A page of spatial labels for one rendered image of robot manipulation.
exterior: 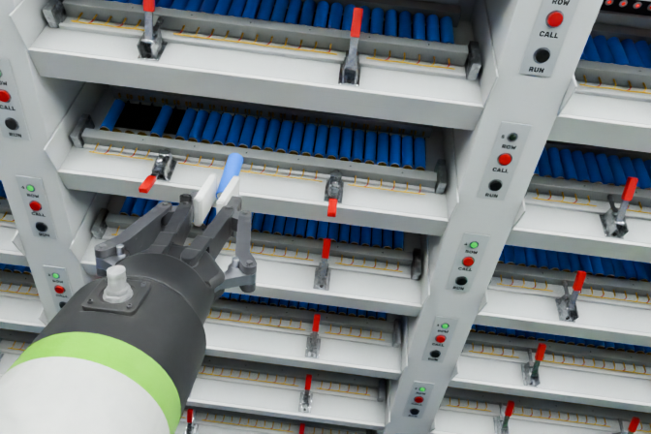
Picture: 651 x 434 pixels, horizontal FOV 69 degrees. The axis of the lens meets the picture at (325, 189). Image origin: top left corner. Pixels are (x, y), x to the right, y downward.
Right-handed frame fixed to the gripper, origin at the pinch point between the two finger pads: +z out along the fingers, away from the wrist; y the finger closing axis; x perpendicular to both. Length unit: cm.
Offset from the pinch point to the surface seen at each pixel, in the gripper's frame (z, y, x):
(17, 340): 37, 54, 59
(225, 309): 33, 6, 41
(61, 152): 22.7, 29.7, 6.3
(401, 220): 21.2, -23.5, 10.3
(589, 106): 19, -45, -11
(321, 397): 34, -16, 63
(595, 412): 35, -77, 59
